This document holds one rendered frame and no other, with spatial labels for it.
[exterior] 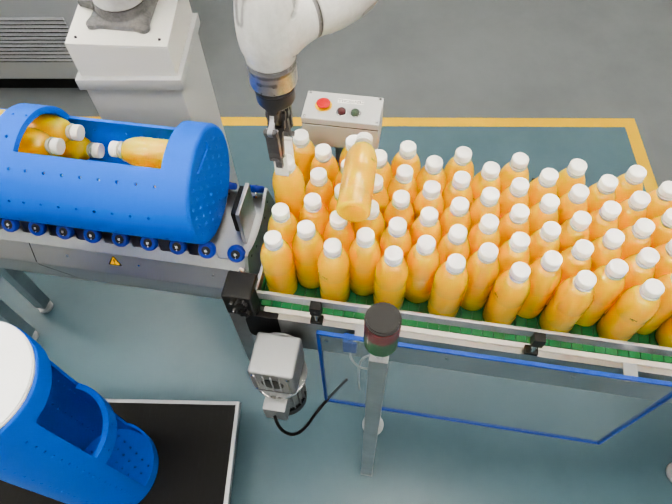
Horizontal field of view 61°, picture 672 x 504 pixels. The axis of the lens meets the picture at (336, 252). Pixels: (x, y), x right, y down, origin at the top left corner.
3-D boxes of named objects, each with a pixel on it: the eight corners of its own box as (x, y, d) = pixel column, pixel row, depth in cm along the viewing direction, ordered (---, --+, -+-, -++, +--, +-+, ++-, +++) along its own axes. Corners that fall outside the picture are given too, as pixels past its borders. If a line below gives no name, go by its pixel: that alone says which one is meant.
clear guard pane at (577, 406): (327, 398, 171) (320, 332, 130) (597, 441, 162) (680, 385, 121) (327, 400, 170) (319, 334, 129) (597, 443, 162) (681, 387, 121)
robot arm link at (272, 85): (238, 71, 99) (244, 97, 104) (289, 77, 98) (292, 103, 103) (252, 38, 103) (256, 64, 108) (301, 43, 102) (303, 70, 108)
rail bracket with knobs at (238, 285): (237, 283, 142) (230, 262, 133) (265, 287, 141) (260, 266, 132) (227, 319, 137) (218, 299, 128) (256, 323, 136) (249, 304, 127)
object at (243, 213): (247, 211, 150) (239, 181, 139) (256, 212, 150) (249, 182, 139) (237, 243, 145) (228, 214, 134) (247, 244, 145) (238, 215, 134)
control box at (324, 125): (310, 117, 158) (308, 89, 149) (382, 125, 156) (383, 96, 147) (303, 144, 153) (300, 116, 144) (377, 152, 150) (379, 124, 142)
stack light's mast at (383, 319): (365, 336, 112) (367, 299, 98) (397, 340, 111) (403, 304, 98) (361, 366, 109) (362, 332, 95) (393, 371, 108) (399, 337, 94)
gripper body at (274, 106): (260, 65, 108) (266, 101, 116) (248, 95, 104) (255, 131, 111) (298, 69, 107) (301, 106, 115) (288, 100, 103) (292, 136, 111)
